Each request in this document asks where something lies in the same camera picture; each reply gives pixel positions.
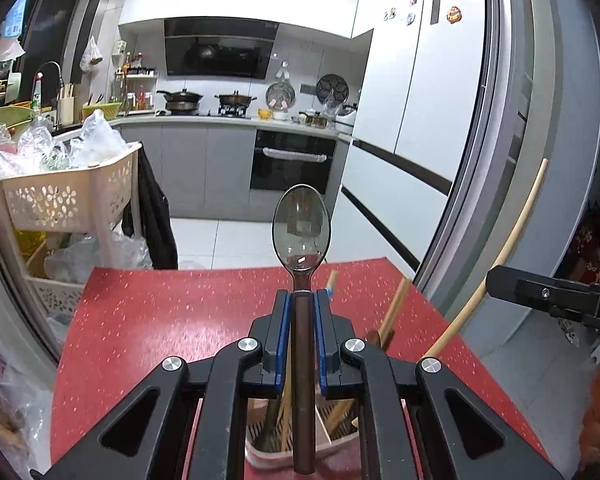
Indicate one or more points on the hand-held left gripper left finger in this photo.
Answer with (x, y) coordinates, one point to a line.
(280, 335)

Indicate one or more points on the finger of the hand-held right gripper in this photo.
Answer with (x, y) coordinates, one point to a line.
(530, 287)

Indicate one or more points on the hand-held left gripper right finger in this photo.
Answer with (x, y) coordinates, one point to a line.
(322, 340)

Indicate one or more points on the blue patterned wooden chopstick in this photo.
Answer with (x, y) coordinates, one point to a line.
(331, 285)

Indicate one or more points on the plain wooden chopstick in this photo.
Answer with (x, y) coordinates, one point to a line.
(399, 297)
(392, 330)
(285, 410)

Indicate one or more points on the dark brown spoon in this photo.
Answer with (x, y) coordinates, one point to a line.
(301, 230)

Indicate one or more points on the beige plastic utensil holder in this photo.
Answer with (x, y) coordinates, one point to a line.
(330, 447)

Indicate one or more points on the long wooden pole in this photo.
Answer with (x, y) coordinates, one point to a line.
(510, 240)

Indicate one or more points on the black built-in oven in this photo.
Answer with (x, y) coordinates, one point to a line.
(290, 165)

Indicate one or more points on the black hanging jacket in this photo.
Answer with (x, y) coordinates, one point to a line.
(155, 210)

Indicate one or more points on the plastic bag on cart shelf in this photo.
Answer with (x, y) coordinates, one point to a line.
(95, 260)

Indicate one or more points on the yellow bowl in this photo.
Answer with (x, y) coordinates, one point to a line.
(265, 115)

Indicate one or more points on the white refrigerator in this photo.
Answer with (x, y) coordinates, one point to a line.
(420, 85)

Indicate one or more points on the beige plastic storage cart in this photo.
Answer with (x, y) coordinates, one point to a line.
(105, 185)

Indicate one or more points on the hanging metal colander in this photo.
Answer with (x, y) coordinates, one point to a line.
(280, 95)

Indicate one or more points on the brown wok with lid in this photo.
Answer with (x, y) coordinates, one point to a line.
(236, 98)

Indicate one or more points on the hanging round steamer rack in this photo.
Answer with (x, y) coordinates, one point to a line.
(332, 88)

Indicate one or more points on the yellow oil bottle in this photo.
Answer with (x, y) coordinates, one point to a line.
(30, 255)

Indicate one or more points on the clear plastic bags pile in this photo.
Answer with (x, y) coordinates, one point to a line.
(95, 140)

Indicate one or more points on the crumpled clear plastic bag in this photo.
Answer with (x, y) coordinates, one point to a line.
(15, 415)

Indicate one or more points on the green plastic basket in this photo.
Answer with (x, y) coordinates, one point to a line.
(102, 110)

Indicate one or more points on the spice bottle rack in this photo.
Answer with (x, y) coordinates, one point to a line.
(135, 85)

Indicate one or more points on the black range hood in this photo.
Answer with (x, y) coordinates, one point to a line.
(215, 47)

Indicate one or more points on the white countertop chopstick holder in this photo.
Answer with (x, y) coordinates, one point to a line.
(66, 110)

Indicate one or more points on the hanging white plastic bag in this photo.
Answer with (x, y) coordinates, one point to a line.
(91, 55)

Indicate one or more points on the dish soap bottle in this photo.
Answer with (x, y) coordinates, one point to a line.
(36, 97)

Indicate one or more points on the curved kitchen faucet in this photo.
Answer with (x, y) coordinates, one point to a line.
(55, 67)

